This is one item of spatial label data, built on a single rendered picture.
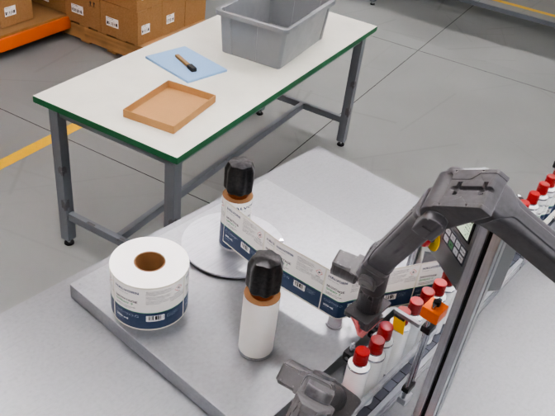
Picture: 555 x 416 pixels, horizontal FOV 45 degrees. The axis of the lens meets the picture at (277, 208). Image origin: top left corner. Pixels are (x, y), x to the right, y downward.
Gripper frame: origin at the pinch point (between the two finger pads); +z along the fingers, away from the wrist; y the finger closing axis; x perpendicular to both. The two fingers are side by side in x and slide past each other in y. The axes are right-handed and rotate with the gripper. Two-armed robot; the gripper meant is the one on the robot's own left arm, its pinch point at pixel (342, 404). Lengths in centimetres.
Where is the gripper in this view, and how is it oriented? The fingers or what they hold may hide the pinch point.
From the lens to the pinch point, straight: 158.8
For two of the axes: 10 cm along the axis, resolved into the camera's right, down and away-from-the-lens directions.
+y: -7.6, -4.6, 4.6
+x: -5.8, 8.0, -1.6
